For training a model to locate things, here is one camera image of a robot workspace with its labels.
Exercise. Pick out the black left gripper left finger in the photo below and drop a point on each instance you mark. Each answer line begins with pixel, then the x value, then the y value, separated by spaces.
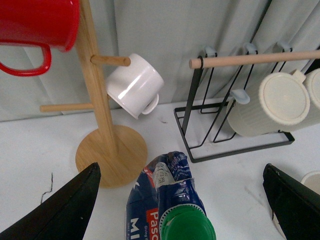
pixel 63 216

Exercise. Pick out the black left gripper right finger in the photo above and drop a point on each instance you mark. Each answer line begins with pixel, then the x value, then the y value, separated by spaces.
pixel 296 207

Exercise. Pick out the blue and cream milk carton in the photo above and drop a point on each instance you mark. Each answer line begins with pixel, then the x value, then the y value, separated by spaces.
pixel 164 205

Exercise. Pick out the wooden mug tree stand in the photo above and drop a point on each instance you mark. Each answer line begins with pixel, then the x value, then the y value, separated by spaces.
pixel 120 151

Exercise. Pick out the cream ribbed mug left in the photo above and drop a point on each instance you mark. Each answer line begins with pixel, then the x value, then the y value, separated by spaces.
pixel 278 103

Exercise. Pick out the cream ribbed mug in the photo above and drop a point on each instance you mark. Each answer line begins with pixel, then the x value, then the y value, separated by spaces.
pixel 312 84
pixel 278 103

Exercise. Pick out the cream ribbed mug right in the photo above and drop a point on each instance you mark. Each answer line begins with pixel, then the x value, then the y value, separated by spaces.
pixel 312 84

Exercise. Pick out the white ceramic mug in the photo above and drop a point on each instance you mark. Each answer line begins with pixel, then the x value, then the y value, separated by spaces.
pixel 135 87

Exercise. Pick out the red enamel mug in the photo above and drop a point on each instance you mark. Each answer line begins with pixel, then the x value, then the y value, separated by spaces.
pixel 45 24

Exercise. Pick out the black wire mug rack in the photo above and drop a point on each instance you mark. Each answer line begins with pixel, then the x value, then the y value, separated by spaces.
pixel 267 29

